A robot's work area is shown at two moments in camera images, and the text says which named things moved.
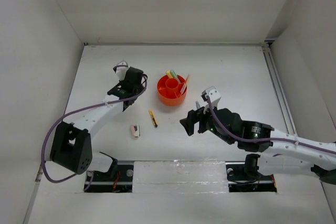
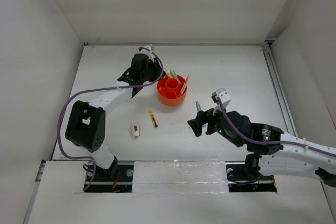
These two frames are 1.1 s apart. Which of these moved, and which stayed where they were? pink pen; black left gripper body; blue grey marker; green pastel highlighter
Moved: black left gripper body
Stayed: blue grey marker; pink pen; green pastel highlighter
